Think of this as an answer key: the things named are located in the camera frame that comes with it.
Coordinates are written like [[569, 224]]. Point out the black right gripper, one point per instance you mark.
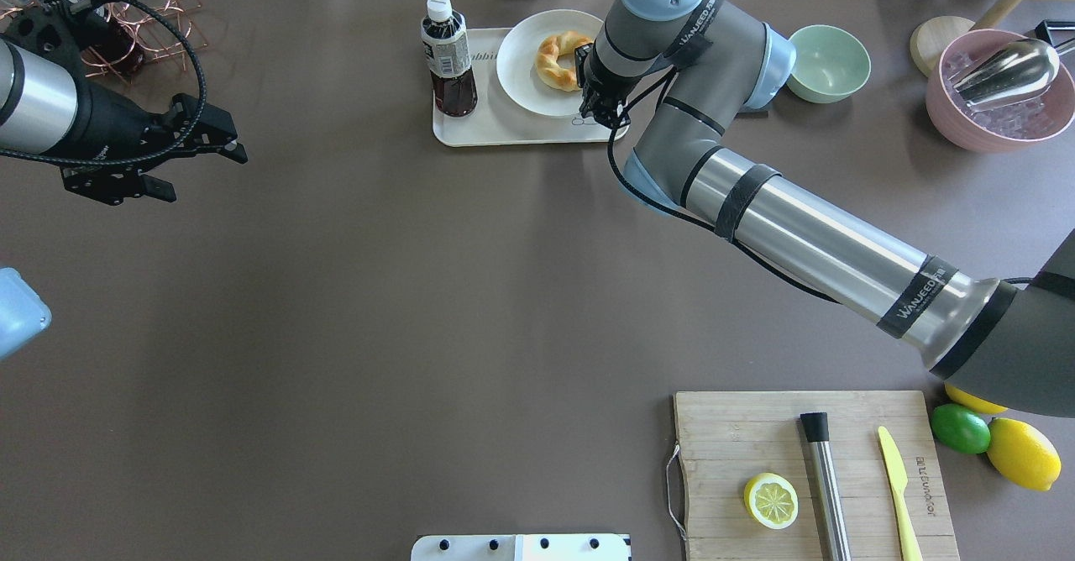
[[606, 84]]

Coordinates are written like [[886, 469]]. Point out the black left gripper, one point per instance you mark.
[[107, 131]]

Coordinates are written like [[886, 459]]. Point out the glazed ring donut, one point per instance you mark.
[[551, 51]]

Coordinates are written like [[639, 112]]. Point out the white round plate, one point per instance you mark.
[[515, 63]]

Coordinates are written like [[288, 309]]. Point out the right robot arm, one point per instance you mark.
[[1013, 346]]

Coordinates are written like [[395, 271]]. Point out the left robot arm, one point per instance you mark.
[[104, 144]]

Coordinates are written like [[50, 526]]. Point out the cream rabbit tray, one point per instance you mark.
[[497, 120]]

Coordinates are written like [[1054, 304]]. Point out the dark tea bottle on tray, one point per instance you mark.
[[444, 37]]

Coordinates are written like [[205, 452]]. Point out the green bowl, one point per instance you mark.
[[830, 64]]

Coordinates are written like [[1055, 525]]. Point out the wooden cutting board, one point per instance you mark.
[[727, 437]]

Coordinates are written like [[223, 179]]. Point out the steel muddler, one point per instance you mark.
[[833, 527]]

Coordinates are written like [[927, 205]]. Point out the pink bowl with ice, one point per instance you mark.
[[998, 130]]

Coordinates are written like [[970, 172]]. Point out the metal scoop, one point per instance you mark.
[[1022, 69]]

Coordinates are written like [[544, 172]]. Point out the half lemon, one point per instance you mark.
[[771, 500]]

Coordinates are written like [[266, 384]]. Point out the upper yellow lemon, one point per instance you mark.
[[972, 402]]

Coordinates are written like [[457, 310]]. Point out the yellow lemon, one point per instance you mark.
[[972, 402], [1023, 455]]

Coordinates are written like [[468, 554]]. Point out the yellow plastic knife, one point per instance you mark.
[[898, 481]]

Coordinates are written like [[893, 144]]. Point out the green lime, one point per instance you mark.
[[960, 429]]

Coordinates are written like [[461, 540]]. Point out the lower yellow lemon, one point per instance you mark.
[[1023, 455]]

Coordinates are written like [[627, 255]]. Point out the copper wire bottle rack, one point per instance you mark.
[[139, 40]]

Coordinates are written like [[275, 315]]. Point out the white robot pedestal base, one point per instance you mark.
[[524, 546]]

